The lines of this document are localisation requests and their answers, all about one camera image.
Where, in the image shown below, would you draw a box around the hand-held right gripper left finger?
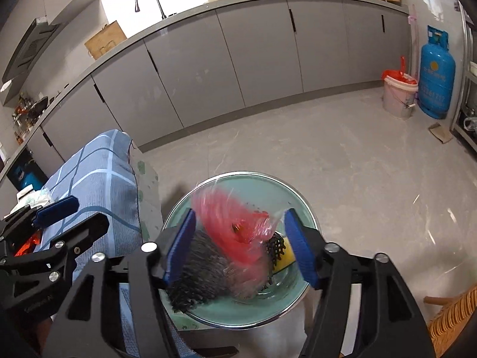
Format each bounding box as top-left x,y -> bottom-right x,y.
37,209 -> 198,358

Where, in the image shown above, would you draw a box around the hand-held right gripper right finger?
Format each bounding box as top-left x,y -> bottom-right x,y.
283,209 -> 433,358

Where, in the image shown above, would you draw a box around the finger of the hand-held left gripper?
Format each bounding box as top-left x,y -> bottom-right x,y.
0,196 -> 80,239
15,212 -> 110,259

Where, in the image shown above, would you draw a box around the yellow sponge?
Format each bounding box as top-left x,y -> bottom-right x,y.
274,237 -> 297,273

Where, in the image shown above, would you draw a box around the black foam net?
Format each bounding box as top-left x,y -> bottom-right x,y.
166,229 -> 239,312
263,233 -> 287,265

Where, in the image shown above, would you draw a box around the red plastic bag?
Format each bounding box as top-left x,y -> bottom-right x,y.
13,231 -> 41,256

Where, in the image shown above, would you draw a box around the pink plastic bag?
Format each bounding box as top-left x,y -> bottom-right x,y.
192,186 -> 284,291

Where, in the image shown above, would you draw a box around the mint green bin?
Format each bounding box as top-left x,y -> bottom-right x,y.
160,172 -> 320,329

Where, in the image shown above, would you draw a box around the person's left forearm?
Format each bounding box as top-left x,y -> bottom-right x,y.
35,313 -> 56,344

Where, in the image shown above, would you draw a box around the white plastic bag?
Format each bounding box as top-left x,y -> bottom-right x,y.
15,188 -> 53,209

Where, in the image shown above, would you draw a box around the blue plaid tablecloth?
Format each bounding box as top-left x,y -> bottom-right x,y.
9,130 -> 179,358

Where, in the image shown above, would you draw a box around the blue gas cylinder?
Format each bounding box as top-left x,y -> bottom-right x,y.
419,25 -> 457,120
7,157 -> 41,191

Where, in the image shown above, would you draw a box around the green patterned table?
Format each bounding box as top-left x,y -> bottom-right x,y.
128,142 -> 165,247

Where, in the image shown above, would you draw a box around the spice rack with bottles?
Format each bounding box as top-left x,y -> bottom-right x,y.
11,91 -> 51,146

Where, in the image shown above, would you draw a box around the range hood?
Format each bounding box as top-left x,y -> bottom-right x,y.
2,17 -> 60,83

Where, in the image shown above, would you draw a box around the wicker chair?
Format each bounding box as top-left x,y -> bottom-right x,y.
424,289 -> 477,358

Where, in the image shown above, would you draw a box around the pink bucket with red liner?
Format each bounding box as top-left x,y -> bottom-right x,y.
381,57 -> 420,121

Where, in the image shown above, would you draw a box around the cardboard piece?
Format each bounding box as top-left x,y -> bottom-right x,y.
428,122 -> 453,144

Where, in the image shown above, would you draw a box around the grey kitchen counter cabinets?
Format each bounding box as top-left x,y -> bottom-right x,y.
0,0 -> 411,195

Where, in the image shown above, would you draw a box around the dark kitchen faucet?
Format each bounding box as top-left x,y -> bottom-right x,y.
135,0 -> 168,21

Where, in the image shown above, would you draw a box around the metal shelf rack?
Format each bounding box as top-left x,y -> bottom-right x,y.
449,0 -> 477,150

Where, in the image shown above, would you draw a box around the pink mop handle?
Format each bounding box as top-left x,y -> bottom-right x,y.
410,4 -> 420,79

